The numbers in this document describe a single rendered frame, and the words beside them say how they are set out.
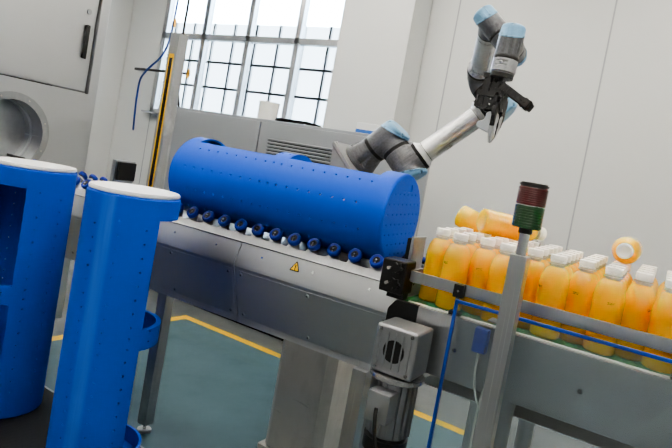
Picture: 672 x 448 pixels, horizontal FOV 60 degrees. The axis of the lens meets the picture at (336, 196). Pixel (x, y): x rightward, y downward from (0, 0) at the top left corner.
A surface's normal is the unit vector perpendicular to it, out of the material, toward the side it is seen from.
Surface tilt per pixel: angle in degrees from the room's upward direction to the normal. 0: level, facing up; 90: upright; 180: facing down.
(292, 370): 90
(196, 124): 90
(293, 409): 90
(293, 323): 110
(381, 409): 90
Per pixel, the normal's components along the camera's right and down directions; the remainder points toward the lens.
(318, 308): -0.52, 0.29
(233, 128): -0.54, -0.05
